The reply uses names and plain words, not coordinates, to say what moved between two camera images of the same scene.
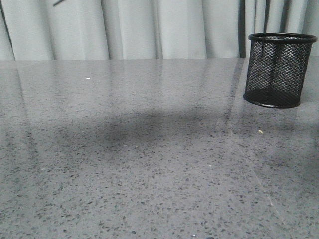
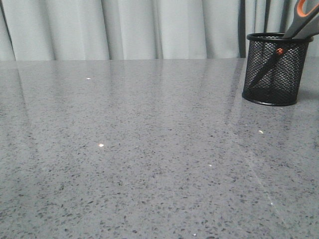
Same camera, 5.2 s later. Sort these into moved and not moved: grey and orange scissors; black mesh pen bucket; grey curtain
Moved: grey and orange scissors
Not moved: grey curtain; black mesh pen bucket
